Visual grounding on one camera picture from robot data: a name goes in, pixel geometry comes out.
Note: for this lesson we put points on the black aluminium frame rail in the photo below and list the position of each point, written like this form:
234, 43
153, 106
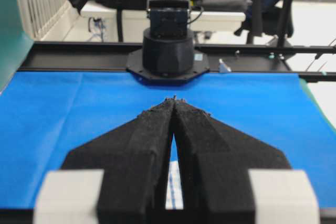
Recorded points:
126, 57

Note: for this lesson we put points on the blue table mat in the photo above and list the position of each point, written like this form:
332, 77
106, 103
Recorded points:
46, 114

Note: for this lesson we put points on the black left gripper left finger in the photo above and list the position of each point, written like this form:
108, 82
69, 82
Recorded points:
135, 158

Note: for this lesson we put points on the white blue checked towel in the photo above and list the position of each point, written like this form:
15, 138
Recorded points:
174, 199

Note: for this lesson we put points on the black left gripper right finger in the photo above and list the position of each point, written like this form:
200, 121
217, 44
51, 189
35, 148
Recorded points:
214, 160

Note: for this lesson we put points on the black office chair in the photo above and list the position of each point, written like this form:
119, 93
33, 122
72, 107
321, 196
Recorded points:
249, 15

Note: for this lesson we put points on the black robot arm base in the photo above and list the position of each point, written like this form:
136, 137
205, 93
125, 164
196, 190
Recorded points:
168, 52

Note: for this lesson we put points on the green backdrop board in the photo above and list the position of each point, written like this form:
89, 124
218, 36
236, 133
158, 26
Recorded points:
15, 43

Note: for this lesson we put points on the white desk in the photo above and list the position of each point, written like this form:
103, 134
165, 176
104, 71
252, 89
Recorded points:
208, 21

